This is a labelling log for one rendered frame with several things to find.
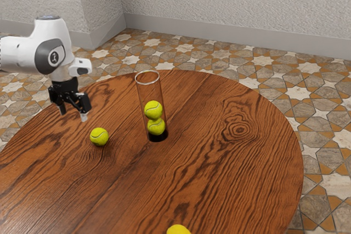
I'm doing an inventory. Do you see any clear plastic ball tube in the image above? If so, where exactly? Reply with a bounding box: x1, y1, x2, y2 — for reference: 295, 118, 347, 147
134, 70, 169, 143

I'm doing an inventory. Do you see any yellow tennis ball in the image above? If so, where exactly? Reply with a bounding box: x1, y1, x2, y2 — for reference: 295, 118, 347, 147
89, 127, 109, 147
147, 118, 166, 135
144, 100, 163, 120
166, 224, 191, 234

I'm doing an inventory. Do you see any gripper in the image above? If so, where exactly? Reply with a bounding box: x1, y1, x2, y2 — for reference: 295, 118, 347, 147
48, 76, 92, 123

